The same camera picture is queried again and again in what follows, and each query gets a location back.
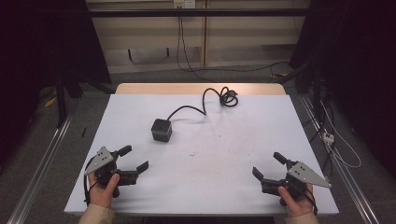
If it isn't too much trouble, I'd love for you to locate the white table sheet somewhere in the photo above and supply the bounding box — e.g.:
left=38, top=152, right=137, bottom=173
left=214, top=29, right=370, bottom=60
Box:
left=64, top=93, right=340, bottom=217

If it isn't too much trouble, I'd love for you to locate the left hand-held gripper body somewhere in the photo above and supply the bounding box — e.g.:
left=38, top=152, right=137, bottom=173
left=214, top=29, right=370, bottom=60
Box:
left=84, top=146, right=139, bottom=199

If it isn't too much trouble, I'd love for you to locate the black hanging wall cable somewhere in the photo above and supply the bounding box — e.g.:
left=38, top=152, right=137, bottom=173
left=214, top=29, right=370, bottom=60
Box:
left=176, top=15, right=291, bottom=83

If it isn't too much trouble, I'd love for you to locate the person's left hand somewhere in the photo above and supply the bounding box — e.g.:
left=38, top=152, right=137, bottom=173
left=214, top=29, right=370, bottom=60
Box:
left=88, top=172, right=120, bottom=209

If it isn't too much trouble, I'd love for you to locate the person's right hand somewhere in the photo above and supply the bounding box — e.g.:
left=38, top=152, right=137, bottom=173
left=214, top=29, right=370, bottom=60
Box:
left=277, top=183, right=315, bottom=218

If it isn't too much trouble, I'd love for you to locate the white power strip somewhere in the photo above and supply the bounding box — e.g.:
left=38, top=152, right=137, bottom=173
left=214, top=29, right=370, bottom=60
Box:
left=321, top=130, right=336, bottom=146

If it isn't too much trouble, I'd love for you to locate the white floor cable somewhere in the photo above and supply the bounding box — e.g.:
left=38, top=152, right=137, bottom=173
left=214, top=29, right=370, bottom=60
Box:
left=319, top=100, right=362, bottom=170

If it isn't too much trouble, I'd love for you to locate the yellow floor tape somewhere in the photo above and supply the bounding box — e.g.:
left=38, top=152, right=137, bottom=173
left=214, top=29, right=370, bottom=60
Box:
left=44, top=95, right=58, bottom=108

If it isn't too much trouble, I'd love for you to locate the black metal stand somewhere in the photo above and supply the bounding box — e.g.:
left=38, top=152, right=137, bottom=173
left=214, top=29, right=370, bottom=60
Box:
left=54, top=70, right=84, bottom=129

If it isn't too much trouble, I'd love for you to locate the black horizontal frame bar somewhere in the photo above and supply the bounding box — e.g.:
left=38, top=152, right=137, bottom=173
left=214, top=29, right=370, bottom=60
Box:
left=88, top=7, right=312, bottom=19

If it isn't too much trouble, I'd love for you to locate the black curtain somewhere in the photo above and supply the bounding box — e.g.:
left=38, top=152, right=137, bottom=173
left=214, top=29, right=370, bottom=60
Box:
left=0, top=0, right=112, bottom=166
left=289, top=0, right=396, bottom=171

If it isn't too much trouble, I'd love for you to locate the white wall socket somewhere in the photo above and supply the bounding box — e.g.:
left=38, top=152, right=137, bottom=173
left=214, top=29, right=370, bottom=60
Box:
left=173, top=0, right=197, bottom=9

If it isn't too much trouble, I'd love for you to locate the black coiled cable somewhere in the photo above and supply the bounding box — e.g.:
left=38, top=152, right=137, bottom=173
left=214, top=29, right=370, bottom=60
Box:
left=166, top=86, right=239, bottom=122

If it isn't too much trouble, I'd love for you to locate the aluminium floor rail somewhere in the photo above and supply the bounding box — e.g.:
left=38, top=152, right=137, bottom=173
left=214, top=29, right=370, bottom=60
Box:
left=299, top=93, right=380, bottom=224
left=6, top=114, right=75, bottom=224

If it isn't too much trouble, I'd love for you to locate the black cube device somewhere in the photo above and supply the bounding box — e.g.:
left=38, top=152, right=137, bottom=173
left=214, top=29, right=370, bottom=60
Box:
left=150, top=118, right=173, bottom=144

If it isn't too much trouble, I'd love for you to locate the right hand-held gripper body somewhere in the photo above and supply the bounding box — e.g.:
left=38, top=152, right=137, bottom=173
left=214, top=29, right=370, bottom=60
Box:
left=261, top=160, right=332, bottom=207

